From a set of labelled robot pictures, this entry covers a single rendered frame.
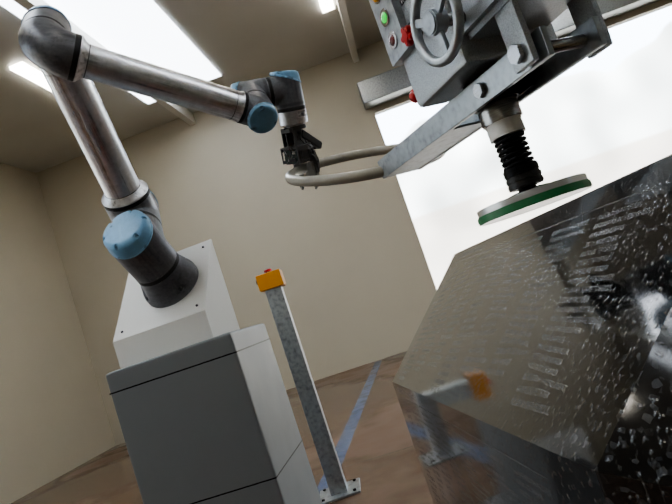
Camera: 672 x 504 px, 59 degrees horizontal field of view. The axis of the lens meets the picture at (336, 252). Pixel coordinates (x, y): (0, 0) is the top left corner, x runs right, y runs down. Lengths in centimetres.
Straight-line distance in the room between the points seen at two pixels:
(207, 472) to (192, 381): 26
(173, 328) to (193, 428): 31
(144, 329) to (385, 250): 605
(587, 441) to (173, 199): 815
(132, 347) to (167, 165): 675
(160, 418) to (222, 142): 678
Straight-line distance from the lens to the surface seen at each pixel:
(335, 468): 289
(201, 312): 183
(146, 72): 165
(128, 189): 193
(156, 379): 181
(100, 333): 887
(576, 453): 46
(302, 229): 790
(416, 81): 126
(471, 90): 119
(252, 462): 177
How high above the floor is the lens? 82
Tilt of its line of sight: 5 degrees up
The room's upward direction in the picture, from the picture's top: 19 degrees counter-clockwise
